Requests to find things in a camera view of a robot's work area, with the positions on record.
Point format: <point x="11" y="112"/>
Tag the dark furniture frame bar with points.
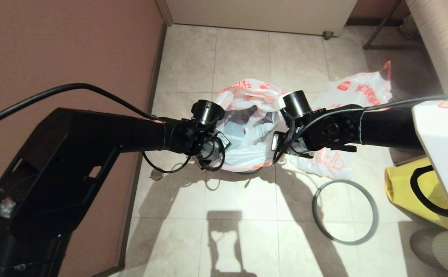
<point x="405" y="161"/>

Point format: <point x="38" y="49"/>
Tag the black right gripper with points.
<point x="299" y="104"/>

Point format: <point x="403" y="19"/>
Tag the yellow fabric bag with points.
<point x="399" y="188"/>

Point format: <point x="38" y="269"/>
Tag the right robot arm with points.
<point x="389" y="129"/>

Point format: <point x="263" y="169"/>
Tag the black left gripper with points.
<point x="193" y="134"/>

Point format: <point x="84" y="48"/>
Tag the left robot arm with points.
<point x="74" y="154"/>

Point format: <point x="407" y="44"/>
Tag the white door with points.
<point x="262" y="15"/>

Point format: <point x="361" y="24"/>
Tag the dark metal furniture frame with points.
<point x="391" y="47"/>

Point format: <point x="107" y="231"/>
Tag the grey ribbed round object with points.
<point x="439" y="254"/>

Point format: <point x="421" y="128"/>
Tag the white red-printed plastic bag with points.
<point x="362" y="88"/>
<point x="247" y="154"/>

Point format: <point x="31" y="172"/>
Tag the beige striped upholstered seat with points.
<point x="447" y="46"/>

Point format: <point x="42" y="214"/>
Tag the grey round trash bin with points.
<point x="253" y="171"/>

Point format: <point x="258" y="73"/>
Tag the small round grey floor disc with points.
<point x="156" y="175"/>

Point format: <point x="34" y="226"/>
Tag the small metal door stop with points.
<point x="327" y="35"/>

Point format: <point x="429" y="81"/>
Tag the small woven basket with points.
<point x="407" y="29"/>

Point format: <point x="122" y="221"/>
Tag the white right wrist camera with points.
<point x="281" y="102"/>

